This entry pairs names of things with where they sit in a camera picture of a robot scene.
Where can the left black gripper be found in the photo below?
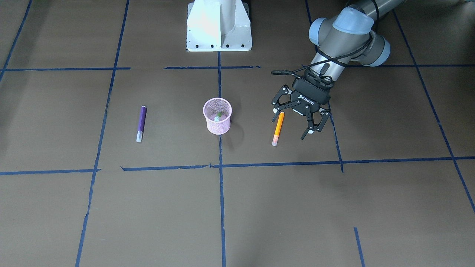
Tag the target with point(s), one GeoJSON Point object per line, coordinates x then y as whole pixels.
{"type": "Point", "coordinates": [301, 104]}

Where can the green highlighter pen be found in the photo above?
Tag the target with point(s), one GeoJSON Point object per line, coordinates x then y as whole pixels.
{"type": "Point", "coordinates": [217, 117]}

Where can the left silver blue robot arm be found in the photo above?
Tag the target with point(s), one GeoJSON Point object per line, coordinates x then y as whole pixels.
{"type": "Point", "coordinates": [347, 37]}

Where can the orange highlighter pen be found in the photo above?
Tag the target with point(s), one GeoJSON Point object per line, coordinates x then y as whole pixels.
{"type": "Point", "coordinates": [278, 127]}

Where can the pink mesh pen holder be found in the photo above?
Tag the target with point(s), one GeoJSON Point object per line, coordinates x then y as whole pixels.
{"type": "Point", "coordinates": [210, 108]}

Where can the purple marker pen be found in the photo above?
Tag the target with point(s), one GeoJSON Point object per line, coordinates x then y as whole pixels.
{"type": "Point", "coordinates": [141, 124]}

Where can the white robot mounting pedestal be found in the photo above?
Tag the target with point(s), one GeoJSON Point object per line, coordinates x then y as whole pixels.
{"type": "Point", "coordinates": [218, 25]}

